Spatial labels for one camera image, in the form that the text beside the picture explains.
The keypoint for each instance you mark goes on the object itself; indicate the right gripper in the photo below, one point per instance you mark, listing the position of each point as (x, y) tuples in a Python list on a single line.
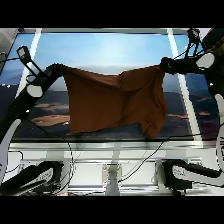
[(166, 65)]

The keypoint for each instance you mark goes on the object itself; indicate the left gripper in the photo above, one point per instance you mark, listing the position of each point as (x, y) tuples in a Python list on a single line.
[(55, 70)]

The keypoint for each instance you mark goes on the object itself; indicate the brown garment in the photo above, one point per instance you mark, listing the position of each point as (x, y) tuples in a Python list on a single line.
[(110, 103)]

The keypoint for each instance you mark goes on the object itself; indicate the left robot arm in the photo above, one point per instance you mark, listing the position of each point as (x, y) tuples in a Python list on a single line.
[(20, 103)]

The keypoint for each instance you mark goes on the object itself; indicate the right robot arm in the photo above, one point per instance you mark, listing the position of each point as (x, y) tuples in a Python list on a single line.
[(186, 65)]

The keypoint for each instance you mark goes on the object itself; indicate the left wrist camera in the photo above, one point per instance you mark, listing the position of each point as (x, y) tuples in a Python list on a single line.
[(27, 57)]

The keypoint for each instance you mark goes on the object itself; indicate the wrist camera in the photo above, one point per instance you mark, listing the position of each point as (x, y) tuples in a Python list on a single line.
[(193, 34), (27, 57)]

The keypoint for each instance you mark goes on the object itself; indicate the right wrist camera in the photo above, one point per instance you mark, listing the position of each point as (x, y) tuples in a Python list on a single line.
[(193, 34)]

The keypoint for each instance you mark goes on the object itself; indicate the silver frame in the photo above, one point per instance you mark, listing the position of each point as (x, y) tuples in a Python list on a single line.
[(100, 151)]

